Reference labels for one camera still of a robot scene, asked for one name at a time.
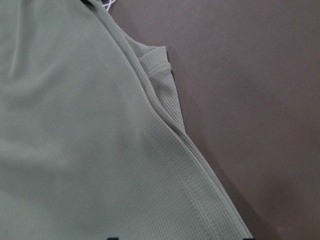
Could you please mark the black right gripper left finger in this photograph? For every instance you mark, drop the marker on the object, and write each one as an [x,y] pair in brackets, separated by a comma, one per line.
[113,238]

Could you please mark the olive green long-sleeve shirt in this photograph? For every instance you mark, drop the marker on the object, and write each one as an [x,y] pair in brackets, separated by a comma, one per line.
[92,139]

